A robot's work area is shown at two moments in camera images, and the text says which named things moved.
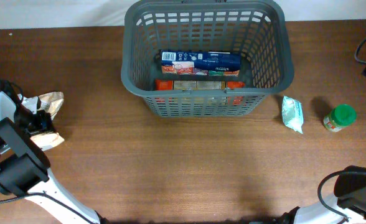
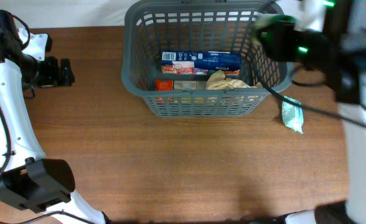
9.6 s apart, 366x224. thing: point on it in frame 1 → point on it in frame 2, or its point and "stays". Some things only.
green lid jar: (340, 117) → (263, 22)
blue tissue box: (200, 63) stays
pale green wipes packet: (292, 115) stays
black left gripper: (46, 122) → (55, 78)
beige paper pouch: (50, 102) → (218, 80)
